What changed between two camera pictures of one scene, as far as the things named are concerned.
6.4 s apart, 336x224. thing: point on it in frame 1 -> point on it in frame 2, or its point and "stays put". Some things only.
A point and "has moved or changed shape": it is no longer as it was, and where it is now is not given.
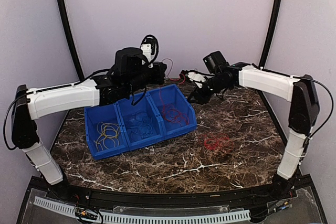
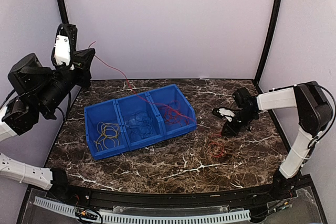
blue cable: x=140 y=126 stays put
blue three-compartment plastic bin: x=157 y=115 stays put
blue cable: x=141 y=126 stays put
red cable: x=221 y=140 -> x=214 y=155
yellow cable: x=108 y=138 stays put
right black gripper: x=202 y=97 -> x=231 y=131
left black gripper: x=160 y=68 -> x=83 y=59
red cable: x=171 y=114 has moved or changed shape
